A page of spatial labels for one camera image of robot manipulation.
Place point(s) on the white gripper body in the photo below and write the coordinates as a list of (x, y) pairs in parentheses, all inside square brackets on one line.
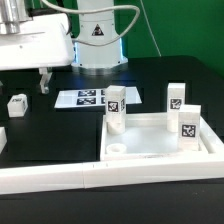
[(42, 42)]

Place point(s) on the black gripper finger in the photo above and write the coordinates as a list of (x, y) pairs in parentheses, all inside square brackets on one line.
[(46, 74)]

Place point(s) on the white square table top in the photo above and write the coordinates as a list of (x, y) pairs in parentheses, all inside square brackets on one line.
[(146, 136)]

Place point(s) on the white plate with fiducial tags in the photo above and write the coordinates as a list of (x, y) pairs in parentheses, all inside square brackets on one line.
[(91, 98)]

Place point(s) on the white L-shaped obstacle fence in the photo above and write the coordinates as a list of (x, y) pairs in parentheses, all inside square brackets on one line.
[(112, 173)]

